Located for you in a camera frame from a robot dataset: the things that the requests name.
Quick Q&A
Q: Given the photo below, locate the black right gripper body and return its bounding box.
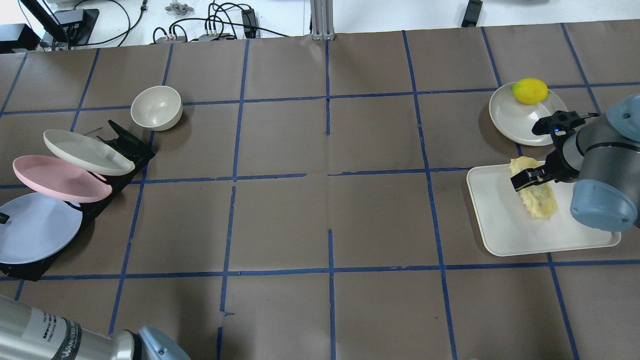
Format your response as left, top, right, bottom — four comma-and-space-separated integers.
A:
531, 111, 600, 185

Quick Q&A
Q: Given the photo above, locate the blue plate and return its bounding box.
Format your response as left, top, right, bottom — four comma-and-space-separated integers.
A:
0, 193, 83, 264

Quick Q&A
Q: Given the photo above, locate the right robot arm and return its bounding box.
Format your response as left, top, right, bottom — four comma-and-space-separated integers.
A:
510, 93, 640, 232

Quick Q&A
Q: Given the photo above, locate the cream shallow plate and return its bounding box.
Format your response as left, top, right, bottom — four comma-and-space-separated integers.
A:
488, 82, 568, 147

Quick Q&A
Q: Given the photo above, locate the cream plate in rack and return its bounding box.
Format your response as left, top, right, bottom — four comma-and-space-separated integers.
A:
43, 129, 135, 176

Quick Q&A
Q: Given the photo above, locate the pink plate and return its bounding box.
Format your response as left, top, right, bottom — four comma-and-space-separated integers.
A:
12, 155, 112, 203

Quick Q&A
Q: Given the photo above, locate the yellow lemon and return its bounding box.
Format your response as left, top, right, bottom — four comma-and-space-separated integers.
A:
510, 77, 550, 105

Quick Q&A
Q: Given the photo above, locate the white rectangular tray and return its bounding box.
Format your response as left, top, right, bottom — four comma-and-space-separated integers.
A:
466, 164, 622, 256

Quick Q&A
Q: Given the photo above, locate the cream bowl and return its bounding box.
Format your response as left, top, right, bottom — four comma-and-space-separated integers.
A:
130, 85, 183, 132

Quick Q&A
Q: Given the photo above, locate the black dish rack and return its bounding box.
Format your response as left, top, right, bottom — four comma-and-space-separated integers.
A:
1, 120, 155, 281

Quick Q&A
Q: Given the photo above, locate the aluminium frame post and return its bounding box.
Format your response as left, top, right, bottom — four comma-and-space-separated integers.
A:
310, 0, 335, 41

